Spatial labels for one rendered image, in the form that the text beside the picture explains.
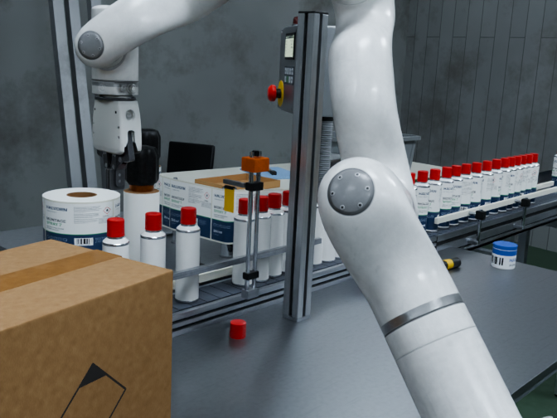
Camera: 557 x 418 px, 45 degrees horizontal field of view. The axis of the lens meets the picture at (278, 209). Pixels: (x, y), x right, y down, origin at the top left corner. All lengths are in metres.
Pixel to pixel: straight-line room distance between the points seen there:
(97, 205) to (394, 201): 1.05
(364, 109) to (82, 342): 0.51
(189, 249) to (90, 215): 0.43
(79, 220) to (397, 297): 1.06
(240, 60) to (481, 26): 2.16
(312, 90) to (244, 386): 0.61
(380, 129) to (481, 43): 5.23
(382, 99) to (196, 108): 4.12
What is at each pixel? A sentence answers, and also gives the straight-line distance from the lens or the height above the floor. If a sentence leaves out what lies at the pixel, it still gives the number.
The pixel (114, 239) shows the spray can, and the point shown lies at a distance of 1.34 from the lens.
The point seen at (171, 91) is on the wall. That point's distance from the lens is 4.98.
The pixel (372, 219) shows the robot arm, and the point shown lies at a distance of 0.90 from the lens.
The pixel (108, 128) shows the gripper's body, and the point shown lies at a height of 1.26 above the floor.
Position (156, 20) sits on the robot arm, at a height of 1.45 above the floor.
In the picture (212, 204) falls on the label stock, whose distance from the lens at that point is 1.81.
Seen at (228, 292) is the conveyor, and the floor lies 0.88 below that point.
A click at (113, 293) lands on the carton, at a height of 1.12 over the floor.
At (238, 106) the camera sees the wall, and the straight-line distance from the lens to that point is 5.33.
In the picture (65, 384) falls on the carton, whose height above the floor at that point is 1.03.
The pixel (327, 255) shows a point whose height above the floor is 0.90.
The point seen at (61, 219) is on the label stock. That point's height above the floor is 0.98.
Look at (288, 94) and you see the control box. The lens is 1.51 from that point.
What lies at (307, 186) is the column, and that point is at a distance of 1.46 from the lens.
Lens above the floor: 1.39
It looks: 12 degrees down
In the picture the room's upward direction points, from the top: 3 degrees clockwise
